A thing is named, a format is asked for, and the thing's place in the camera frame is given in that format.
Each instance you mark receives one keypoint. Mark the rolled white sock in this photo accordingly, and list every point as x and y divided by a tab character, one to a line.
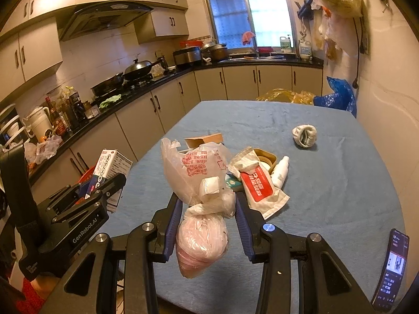
304	135

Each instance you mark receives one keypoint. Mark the black pitcher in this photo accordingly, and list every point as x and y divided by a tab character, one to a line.
163	63

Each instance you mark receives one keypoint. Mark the green dish cloth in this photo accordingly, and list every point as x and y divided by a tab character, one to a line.
110	101

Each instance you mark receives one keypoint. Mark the gold metal tin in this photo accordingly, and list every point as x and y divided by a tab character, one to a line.
263	158

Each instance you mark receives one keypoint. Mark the red plastic basin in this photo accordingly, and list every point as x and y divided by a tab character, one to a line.
191	43

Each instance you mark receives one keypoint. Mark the red patterned clothing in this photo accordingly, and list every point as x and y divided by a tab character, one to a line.
18	297

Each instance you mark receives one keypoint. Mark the knotted bag with pink contents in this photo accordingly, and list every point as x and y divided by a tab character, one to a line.
201	245

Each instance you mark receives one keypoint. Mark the hanging plastic bags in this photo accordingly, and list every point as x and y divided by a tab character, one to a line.
338	34

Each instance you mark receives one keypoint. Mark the crumpled white wrapper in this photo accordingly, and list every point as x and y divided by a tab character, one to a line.
242	162

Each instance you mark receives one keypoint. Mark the yellow plastic bag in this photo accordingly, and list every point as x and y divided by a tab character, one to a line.
284	95

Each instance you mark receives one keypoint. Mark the white red-printed plastic bag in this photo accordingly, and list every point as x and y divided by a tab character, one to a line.
191	170

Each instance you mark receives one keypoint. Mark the group of sauce bottles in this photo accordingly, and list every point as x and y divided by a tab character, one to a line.
67	109

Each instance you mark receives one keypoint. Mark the white plastic jug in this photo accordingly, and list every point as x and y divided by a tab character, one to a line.
305	50

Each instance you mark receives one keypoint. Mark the kitchen window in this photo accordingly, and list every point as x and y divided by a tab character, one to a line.
252	13

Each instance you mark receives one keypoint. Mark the pink hanging cloth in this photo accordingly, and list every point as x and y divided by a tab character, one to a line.
248	37

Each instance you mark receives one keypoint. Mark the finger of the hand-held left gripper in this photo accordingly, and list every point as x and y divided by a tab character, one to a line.
113	186
64	196

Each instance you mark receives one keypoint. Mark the green detergent bottle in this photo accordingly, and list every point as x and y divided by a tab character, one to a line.
285	44

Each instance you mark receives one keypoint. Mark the red plastic basket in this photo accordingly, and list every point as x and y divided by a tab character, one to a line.
86	176

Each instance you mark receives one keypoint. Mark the silver rice cooker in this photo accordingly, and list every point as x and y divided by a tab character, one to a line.
186	56

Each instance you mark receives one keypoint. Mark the white medicine box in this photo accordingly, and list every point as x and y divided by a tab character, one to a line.
113	166

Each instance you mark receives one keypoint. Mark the black wok with lid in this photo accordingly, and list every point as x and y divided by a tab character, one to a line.
139	68

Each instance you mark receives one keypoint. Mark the white electric kettle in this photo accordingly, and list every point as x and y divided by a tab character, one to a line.
37	121

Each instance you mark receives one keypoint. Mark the gas stove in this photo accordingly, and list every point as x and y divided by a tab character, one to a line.
131	85

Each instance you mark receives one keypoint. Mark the blue wall utensil holder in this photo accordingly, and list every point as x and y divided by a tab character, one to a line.
305	8

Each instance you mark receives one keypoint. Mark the upper kitchen cabinets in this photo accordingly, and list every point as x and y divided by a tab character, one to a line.
42	49

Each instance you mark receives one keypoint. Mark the person's left forearm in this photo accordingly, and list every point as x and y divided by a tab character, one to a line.
49	286

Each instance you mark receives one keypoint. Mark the wall power socket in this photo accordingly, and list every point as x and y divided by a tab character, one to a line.
365	44

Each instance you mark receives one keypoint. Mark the black range hood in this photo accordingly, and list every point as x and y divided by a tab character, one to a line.
101	18

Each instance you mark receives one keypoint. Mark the lower kitchen cabinets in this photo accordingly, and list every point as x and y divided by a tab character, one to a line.
170	98

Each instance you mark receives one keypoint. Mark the red and white pouch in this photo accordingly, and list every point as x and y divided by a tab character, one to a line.
258	184

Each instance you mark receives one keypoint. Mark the small teal round packet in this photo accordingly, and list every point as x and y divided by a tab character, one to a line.
233	181

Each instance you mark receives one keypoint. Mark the brown cardboard box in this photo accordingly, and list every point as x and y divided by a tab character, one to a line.
203	140

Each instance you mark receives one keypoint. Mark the blue plastic bag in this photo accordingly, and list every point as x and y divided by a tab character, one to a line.
340	96

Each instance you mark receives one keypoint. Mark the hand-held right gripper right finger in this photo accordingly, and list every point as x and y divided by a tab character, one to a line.
244	230

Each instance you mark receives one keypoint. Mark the black smartphone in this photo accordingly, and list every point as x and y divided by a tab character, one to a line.
392	268

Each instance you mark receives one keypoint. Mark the white spray bottle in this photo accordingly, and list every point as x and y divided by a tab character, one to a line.
281	171

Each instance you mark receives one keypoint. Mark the stacked metal pots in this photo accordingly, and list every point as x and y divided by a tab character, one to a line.
216	51

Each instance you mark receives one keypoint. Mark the crumpled clear plastic bag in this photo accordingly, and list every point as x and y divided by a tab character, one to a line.
45	148

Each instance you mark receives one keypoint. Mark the blue table cloth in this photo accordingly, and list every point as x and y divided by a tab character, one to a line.
327	186

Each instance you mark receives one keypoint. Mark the kitchen cabinets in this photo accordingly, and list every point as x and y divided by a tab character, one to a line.
42	49
170	98

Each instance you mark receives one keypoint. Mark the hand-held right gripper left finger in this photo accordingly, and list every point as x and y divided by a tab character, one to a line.
172	225

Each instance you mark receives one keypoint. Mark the black frying pan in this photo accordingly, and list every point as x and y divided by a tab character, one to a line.
106	84

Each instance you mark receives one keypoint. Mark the black kitchen countertop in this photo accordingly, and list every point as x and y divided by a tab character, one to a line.
147	86

